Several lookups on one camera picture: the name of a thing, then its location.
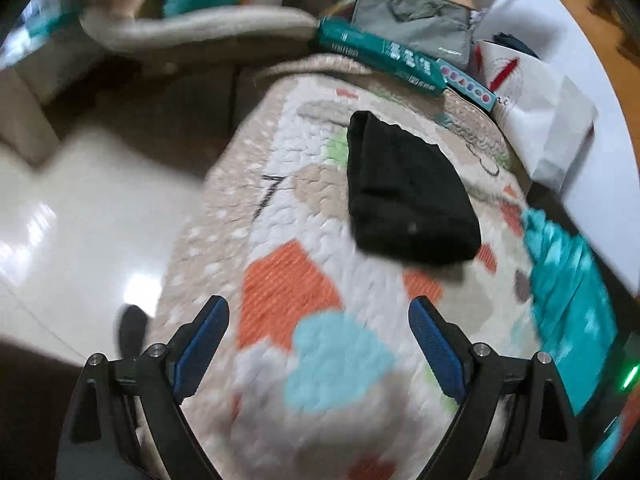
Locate printed quilted blanket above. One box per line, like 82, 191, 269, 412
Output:
144, 52, 623, 480

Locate black pants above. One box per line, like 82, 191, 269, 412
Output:
346, 110, 483, 267

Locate white paper bag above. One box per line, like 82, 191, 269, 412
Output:
471, 35, 600, 195

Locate long teal box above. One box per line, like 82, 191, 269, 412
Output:
315, 15, 448, 98

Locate white panel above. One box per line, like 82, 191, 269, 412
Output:
479, 0, 640, 297

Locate small blue box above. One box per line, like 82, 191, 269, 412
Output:
435, 56, 499, 114

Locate teal knit cloth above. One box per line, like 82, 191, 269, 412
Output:
519, 206, 622, 417

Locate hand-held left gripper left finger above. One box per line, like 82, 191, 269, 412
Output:
56, 295, 231, 480

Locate grey bag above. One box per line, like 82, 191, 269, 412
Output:
349, 0, 475, 70

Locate person's black shoe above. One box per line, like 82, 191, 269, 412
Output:
115, 304, 152, 362

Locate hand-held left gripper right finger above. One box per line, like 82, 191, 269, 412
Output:
407, 296, 586, 480

